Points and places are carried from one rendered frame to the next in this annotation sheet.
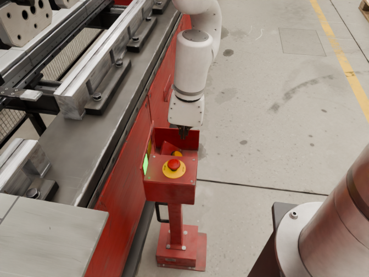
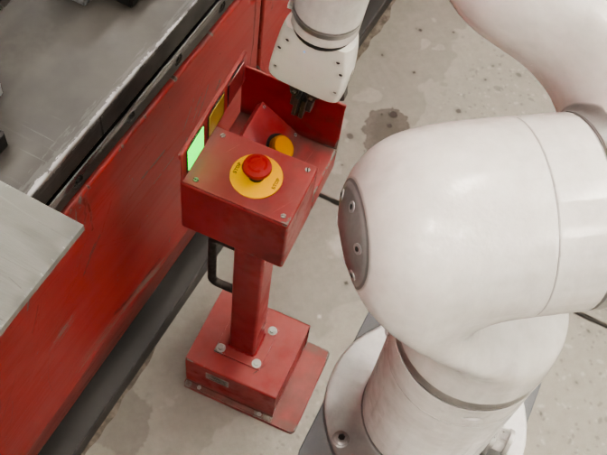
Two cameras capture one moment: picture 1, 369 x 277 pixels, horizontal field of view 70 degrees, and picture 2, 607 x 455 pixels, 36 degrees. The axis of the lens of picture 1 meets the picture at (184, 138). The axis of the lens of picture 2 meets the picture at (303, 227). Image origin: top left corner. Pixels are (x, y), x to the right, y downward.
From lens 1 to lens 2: 0.45 m
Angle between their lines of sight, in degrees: 13
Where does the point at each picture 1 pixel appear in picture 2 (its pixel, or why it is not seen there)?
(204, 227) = (329, 337)
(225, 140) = not seen: hidden behind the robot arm
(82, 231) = (33, 242)
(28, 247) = not seen: outside the picture
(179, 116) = (293, 69)
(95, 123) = (114, 23)
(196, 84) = (336, 20)
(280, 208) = not seen: hidden behind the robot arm
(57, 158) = (17, 81)
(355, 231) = (390, 357)
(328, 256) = (375, 391)
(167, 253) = (212, 363)
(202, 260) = (294, 409)
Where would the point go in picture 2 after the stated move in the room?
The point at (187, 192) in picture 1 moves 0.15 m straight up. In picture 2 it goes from (269, 236) to (276, 175)
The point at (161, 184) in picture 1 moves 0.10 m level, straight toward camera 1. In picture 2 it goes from (217, 201) to (201, 265)
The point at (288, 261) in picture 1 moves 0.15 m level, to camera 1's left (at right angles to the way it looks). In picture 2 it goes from (341, 393) to (190, 342)
